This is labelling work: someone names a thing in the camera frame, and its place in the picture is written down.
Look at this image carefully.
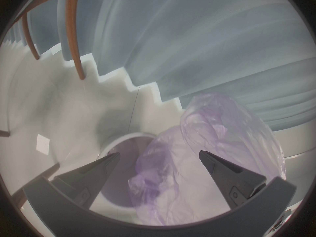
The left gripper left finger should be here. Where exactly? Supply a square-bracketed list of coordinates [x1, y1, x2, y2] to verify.
[52, 152, 121, 210]

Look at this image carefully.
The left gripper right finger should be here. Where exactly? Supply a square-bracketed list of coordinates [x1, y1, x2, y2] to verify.
[199, 150, 267, 211]

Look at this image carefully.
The purple plastic bag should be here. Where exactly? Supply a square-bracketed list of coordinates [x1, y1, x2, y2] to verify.
[128, 93, 287, 226]

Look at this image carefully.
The white trash bin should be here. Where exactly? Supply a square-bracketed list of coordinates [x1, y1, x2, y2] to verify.
[98, 132, 158, 210]

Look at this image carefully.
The pale blue curtain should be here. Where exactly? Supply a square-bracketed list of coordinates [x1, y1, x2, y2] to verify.
[2, 0, 316, 130]

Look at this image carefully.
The white cushioned wooden chair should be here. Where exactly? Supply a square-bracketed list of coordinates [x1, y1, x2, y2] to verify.
[0, 0, 86, 208]

